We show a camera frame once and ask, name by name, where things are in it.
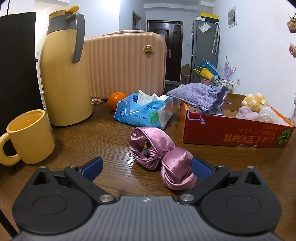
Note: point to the blue open wipes pack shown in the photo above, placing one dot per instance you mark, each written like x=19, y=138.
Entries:
x=141, y=109

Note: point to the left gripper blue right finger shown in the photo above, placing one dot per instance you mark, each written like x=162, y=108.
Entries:
x=201, y=169

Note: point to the yellow thermos jug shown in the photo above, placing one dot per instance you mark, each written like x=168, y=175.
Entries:
x=63, y=67

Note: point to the yellow mug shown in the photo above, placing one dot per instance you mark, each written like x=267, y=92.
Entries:
x=31, y=137

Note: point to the pink ribbed suitcase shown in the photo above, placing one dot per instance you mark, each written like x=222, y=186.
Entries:
x=126, y=61

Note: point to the black monitor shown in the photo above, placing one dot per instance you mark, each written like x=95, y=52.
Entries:
x=19, y=83

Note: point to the iridescent organza pouch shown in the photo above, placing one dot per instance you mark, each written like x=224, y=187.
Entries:
x=267, y=115

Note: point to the orange tangerine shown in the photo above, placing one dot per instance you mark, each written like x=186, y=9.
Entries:
x=114, y=98

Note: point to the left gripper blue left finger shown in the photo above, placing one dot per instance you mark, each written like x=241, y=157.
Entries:
x=91, y=169

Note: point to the pink satin scrunchie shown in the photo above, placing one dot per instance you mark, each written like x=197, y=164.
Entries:
x=152, y=147

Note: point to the lilac fluffy headband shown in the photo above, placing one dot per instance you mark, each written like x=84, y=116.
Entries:
x=246, y=113

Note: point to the grey refrigerator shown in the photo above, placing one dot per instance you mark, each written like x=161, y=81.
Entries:
x=203, y=36

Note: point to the red cardboard pumpkin box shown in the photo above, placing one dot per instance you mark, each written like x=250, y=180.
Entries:
x=227, y=130

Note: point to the yellow white plush toy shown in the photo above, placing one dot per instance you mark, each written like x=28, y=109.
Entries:
x=255, y=102

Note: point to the dark front door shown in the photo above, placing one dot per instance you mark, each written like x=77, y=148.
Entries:
x=172, y=33

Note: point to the yellow bag on floor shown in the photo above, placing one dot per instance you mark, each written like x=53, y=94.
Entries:
x=204, y=72

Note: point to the purple drawstring pouch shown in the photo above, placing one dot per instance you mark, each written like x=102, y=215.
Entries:
x=202, y=97

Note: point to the wire storage rack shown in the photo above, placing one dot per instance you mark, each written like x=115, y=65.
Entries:
x=223, y=82

